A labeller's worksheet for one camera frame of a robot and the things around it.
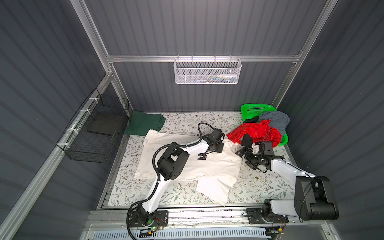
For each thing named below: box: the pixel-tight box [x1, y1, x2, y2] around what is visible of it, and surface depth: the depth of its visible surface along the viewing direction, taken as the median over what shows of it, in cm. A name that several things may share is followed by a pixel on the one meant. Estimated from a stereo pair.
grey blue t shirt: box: [258, 111, 290, 137], surface depth 104 cm
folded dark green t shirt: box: [123, 110, 166, 136], surface depth 112 cm
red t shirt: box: [226, 119, 282, 147], surface depth 96 cm
